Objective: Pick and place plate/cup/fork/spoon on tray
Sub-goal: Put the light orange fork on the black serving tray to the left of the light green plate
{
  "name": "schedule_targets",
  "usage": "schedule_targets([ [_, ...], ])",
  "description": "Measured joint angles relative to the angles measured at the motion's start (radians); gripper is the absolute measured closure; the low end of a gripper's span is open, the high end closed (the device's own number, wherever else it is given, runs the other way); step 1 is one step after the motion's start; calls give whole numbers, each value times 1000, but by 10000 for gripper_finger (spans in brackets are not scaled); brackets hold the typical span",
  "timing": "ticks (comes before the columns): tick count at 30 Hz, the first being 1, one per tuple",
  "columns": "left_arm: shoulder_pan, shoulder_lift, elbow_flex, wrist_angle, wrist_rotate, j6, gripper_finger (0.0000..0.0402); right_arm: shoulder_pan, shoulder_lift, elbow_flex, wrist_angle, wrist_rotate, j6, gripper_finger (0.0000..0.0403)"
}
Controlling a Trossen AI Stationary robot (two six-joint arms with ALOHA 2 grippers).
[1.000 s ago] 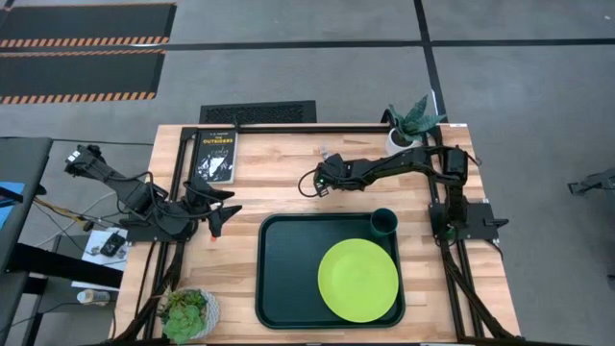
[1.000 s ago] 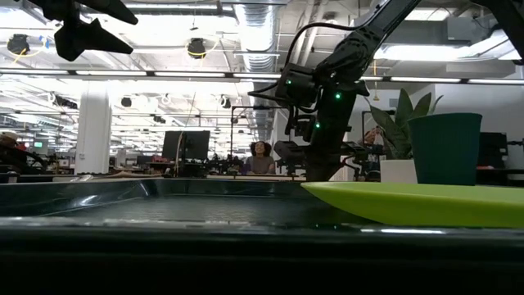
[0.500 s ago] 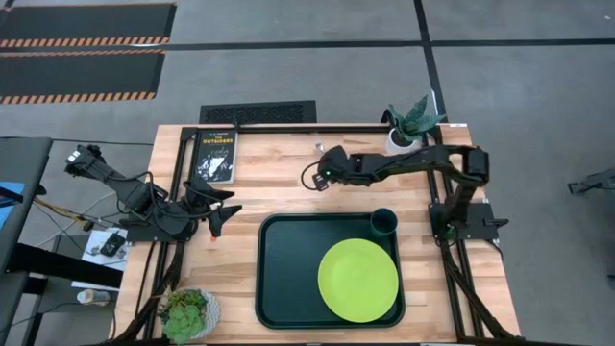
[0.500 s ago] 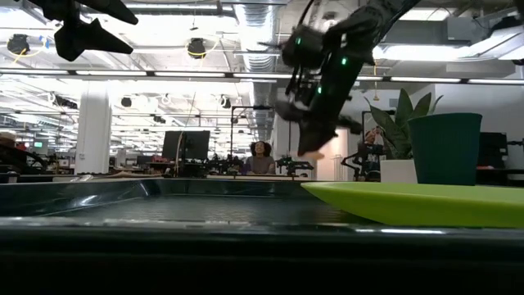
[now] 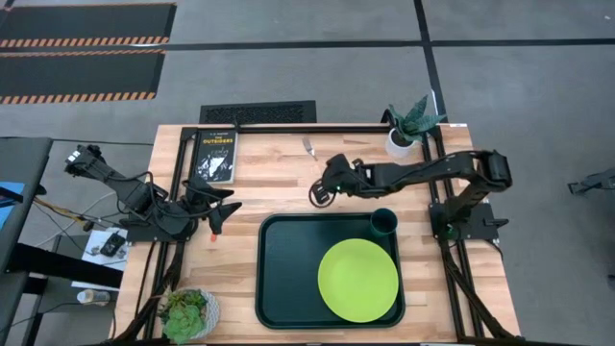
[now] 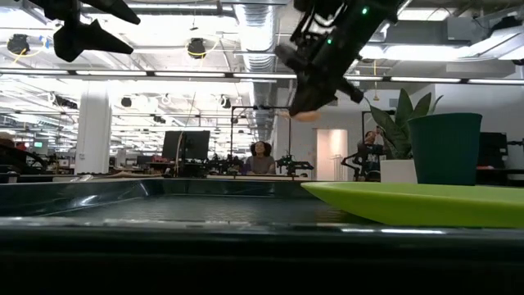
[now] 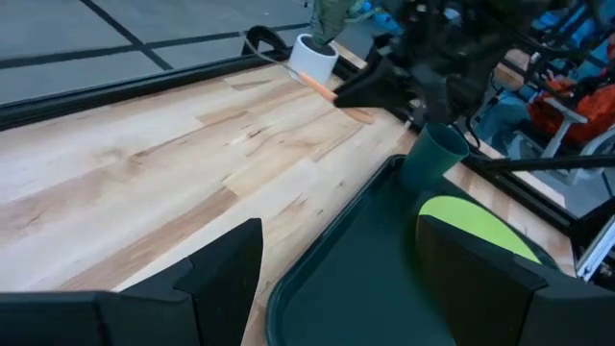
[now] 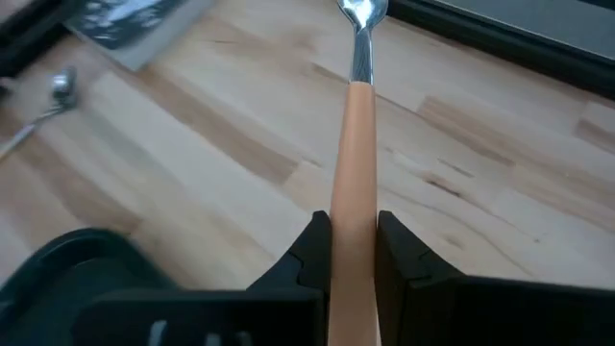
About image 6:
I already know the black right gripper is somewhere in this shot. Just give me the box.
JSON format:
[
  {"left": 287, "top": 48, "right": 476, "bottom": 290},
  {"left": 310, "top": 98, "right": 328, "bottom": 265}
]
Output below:
[{"left": 287, "top": 35, "right": 365, "bottom": 118}]

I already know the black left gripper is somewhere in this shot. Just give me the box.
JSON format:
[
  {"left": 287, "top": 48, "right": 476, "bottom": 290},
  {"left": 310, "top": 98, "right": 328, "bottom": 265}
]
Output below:
[{"left": 28, "top": 0, "right": 142, "bottom": 64}]

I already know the dark green cup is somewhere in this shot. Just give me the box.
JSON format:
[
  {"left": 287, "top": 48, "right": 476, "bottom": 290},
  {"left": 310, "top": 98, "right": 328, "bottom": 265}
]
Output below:
[{"left": 407, "top": 112, "right": 484, "bottom": 187}]

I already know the lime green plate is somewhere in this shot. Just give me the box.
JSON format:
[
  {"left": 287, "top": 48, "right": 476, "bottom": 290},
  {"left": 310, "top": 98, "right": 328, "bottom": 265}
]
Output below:
[{"left": 300, "top": 180, "right": 524, "bottom": 229}]

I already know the dark green plastic tray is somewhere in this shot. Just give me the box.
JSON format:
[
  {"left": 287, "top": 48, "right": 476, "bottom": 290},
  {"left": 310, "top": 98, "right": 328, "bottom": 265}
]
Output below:
[{"left": 0, "top": 176, "right": 524, "bottom": 295}]

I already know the standing person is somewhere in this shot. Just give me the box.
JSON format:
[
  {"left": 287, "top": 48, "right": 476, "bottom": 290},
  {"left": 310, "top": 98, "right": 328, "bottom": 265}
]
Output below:
[{"left": 355, "top": 129, "right": 386, "bottom": 182}]

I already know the snake plant in white pot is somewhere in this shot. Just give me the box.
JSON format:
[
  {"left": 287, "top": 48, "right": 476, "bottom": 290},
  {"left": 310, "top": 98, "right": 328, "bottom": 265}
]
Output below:
[{"left": 367, "top": 87, "right": 445, "bottom": 184}]

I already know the black ceiling device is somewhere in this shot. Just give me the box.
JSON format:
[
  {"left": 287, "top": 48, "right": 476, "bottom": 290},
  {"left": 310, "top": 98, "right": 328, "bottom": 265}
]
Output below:
[
  {"left": 187, "top": 37, "right": 207, "bottom": 60},
  {"left": 7, "top": 33, "right": 31, "bottom": 56}
]

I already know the seated person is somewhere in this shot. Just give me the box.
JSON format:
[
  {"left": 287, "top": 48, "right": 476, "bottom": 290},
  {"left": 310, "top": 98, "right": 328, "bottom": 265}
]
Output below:
[{"left": 244, "top": 140, "right": 277, "bottom": 176}]

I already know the linear ceiling light strip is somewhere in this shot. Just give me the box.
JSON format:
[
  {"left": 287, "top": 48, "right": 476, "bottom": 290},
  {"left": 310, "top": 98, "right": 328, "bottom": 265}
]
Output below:
[{"left": 0, "top": 68, "right": 524, "bottom": 85}]

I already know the white building column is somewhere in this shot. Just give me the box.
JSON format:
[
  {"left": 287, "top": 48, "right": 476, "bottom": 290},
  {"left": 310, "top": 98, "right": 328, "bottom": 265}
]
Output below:
[{"left": 74, "top": 81, "right": 113, "bottom": 175}]

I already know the black computer monitor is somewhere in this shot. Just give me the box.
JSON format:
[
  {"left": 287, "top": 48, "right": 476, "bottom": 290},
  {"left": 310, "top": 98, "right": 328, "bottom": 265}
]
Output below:
[{"left": 161, "top": 130, "right": 211, "bottom": 161}]

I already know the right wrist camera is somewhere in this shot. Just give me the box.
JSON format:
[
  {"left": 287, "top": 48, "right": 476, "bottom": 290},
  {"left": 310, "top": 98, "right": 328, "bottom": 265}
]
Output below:
[{"left": 273, "top": 42, "right": 309, "bottom": 74}]

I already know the silver ribbed ceiling duct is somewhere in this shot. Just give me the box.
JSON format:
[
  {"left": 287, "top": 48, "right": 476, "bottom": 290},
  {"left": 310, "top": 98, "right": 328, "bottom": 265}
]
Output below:
[{"left": 233, "top": 0, "right": 283, "bottom": 143}]

